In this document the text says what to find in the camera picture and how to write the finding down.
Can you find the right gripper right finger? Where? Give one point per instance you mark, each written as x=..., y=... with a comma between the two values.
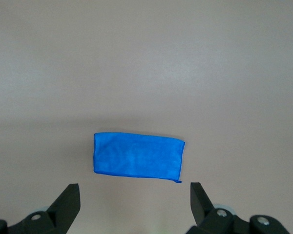
x=205, y=217

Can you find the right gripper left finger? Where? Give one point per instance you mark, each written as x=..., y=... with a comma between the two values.
x=61, y=212

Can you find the blue microfibre towel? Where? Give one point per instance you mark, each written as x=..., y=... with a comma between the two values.
x=138, y=156

